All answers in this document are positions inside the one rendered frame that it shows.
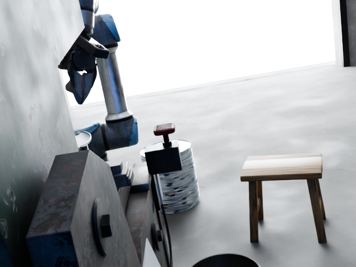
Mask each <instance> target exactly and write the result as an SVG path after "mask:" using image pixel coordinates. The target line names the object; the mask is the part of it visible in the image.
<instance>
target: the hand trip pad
mask: <svg viewBox="0 0 356 267"><path fill-rule="evenodd" d="M153 132H154V135H155V136H162V135H163V139H164V142H165V143H167V142H169V141H170V140H169V136H168V134H172V133H174V132H175V124H174V123H166V124H159V125H156V126H155V127H154V131H153Z"/></svg>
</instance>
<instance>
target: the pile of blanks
mask: <svg viewBox="0 0 356 267"><path fill-rule="evenodd" d="M180 155H181V161H182V170H181V171H174V172H168V173H162V174H159V179H160V182H161V188H162V193H163V206H164V210H165V214H175V213H180V212H184V211H187V210H189V209H192V208H193V207H195V206H196V205H197V204H198V203H199V202H200V193H199V186H198V180H197V175H196V172H195V164H194V158H193V152H192V148H191V147H190V148H189V149H188V150H186V151H185V152H182V153H180ZM140 158H141V162H146V159H145V158H144V157H142V156H141V155H140Z"/></svg>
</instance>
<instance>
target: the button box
mask: <svg viewBox="0 0 356 267"><path fill-rule="evenodd" d="M142 166H147V164H146V162H141V163H135V164H134V165H133V168H135V167H142ZM155 177H156V182H157V187H158V193H159V198H160V201H161V208H162V212H163V216H164V221H165V226H166V231H167V237H168V244H169V250H170V267H173V261H172V247H171V239H170V232H169V229H168V224H167V219H166V214H165V210H164V206H163V193H162V188H161V182H160V179H159V174H155Z"/></svg>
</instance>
